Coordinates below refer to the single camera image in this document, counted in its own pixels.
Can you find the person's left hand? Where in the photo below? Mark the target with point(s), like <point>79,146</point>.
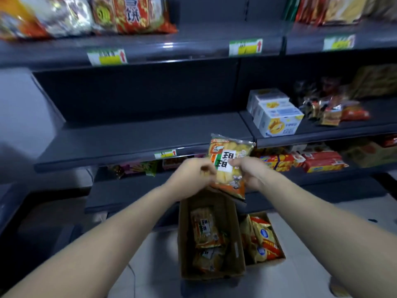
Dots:
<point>189,176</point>

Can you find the person's right hand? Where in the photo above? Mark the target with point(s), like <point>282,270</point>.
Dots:
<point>256,175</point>

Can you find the person's right fingers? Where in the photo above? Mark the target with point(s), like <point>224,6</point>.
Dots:
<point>239,163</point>

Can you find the person's left fingers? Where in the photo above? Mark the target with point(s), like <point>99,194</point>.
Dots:
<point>208,172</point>

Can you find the orange rice cracker packet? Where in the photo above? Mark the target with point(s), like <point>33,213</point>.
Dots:
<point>208,259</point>
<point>204,228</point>
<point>230,152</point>

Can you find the person's left forearm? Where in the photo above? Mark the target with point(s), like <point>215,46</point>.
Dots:
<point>99,245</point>

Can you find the person's right forearm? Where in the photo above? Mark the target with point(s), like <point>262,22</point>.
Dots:
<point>325,232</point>

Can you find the red yellow purple snack packet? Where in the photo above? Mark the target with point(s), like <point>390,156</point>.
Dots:
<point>277,162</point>

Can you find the small green yellow price label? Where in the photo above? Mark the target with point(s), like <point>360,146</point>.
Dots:
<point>165,154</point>

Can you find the white pastry box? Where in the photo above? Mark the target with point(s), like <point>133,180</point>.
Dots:
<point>280,124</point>
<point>266,93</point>
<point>274,106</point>

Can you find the green pink snack packets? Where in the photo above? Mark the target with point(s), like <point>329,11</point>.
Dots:
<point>136,169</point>

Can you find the tall brown cardboard box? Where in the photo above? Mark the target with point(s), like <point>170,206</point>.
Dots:
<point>231,245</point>

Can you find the yellow snack packet blue badge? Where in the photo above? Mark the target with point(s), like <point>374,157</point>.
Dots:
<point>267,237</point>
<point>256,252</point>

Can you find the wide dark grey shelf unit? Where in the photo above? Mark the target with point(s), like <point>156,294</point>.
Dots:
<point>139,133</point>

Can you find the red biscuit box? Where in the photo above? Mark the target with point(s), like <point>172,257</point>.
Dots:
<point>322,155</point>
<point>324,166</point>

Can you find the low brown cardboard box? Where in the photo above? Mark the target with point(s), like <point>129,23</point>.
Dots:
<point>279,242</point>

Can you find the pile of small wrapped snacks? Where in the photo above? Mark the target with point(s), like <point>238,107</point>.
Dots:
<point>328,107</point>

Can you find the narrow dark grey shelf unit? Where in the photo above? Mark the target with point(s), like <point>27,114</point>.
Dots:
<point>341,133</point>

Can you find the yellow green carton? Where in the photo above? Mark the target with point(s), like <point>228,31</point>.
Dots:
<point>369,153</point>

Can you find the pale yellow patterned snack bags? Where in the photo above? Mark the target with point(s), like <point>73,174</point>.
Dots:
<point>375,82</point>

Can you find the red gold cracker bag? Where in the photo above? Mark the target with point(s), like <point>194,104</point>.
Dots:
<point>133,15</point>

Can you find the row of red yellow bags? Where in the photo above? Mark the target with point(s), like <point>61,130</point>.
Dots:
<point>341,9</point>

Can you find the silver white snack bag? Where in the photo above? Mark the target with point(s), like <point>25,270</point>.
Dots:
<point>66,15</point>

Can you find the orange yellow snack bag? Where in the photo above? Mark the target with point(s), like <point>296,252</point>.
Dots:
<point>15,21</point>

